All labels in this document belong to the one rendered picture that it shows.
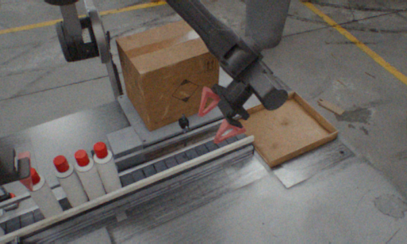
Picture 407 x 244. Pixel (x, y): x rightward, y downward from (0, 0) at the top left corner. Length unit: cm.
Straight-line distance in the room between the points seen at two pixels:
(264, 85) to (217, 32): 14
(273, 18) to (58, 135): 224
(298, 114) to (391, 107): 166
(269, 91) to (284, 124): 67
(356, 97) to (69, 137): 225
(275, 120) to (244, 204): 41
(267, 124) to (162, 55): 48
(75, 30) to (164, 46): 30
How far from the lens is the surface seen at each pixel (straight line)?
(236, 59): 71
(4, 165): 70
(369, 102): 297
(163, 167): 114
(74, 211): 107
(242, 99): 78
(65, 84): 306
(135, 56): 119
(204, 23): 68
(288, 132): 133
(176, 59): 116
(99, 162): 98
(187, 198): 112
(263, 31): 320
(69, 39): 124
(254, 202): 112
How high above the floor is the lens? 178
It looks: 46 degrees down
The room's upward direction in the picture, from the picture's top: straight up
